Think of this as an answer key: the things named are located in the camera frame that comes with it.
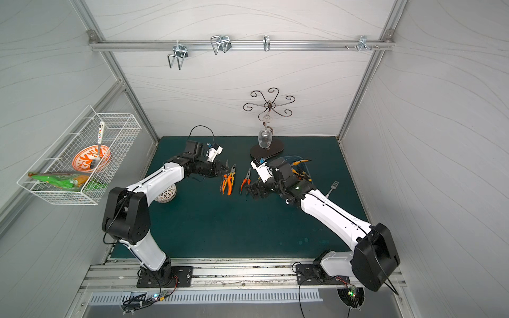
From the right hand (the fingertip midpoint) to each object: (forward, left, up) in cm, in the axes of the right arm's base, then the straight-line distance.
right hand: (254, 179), depth 79 cm
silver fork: (+9, -39, -19) cm, 44 cm away
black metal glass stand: (+31, 0, -19) cm, 37 cm away
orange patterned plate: (-6, +58, +16) cm, 61 cm away
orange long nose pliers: (+11, +5, -18) cm, 22 cm away
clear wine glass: (+24, -3, 0) cm, 25 cm away
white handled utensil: (-6, +53, +16) cm, 56 cm away
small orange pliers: (+3, +12, -6) cm, 14 cm away
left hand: (+7, +12, -4) cm, 15 cm away
